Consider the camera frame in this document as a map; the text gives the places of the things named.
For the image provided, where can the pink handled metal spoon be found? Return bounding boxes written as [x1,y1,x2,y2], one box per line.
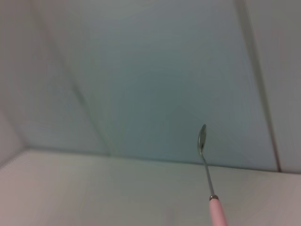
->
[197,124,229,226]

